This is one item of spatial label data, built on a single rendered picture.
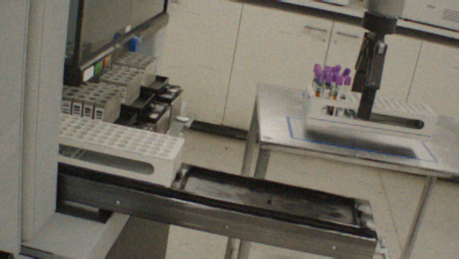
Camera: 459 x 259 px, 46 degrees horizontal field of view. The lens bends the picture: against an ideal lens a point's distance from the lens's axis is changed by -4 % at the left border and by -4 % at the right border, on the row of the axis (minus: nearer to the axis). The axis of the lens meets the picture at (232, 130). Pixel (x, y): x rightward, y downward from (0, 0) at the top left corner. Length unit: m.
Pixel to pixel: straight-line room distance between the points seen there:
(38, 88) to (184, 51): 2.53
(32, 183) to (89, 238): 0.14
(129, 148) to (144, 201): 0.09
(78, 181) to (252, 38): 2.36
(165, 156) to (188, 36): 2.37
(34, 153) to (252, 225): 0.36
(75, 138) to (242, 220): 0.31
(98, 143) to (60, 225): 0.15
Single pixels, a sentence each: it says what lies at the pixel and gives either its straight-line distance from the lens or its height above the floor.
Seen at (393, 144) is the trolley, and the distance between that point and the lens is 1.36.
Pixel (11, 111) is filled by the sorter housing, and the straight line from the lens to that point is 0.74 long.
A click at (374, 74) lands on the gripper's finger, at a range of 1.21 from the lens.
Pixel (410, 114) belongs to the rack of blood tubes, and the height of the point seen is 0.91.
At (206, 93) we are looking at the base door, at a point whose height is 0.26.
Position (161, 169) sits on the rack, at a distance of 0.93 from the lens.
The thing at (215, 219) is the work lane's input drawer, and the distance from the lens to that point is 0.93.
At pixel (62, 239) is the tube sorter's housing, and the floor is 0.73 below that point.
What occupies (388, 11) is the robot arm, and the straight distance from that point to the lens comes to 1.23.
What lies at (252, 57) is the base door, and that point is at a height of 0.52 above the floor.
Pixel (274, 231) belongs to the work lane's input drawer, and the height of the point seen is 0.79.
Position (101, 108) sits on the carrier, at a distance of 1.08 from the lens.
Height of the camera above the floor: 1.24
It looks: 20 degrees down
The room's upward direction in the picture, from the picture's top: 10 degrees clockwise
